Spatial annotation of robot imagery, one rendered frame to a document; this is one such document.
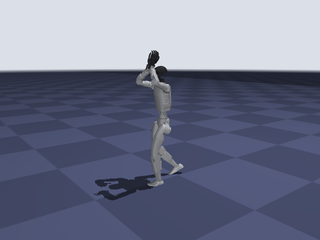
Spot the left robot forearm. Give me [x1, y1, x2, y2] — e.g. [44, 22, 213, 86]
[148, 65, 160, 83]

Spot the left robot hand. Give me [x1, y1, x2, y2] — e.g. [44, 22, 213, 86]
[148, 50, 160, 69]

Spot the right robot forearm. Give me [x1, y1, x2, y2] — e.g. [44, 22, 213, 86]
[138, 67, 150, 80]

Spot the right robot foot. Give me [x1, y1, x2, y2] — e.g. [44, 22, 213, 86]
[168, 163, 184, 175]

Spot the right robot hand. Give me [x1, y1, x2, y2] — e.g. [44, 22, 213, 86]
[146, 53, 152, 69]

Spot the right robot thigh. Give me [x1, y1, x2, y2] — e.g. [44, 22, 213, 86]
[151, 121, 166, 155]

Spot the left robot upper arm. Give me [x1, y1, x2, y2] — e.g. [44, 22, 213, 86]
[151, 78, 171, 94]

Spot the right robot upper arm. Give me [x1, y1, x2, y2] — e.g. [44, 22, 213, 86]
[136, 77, 154, 89]

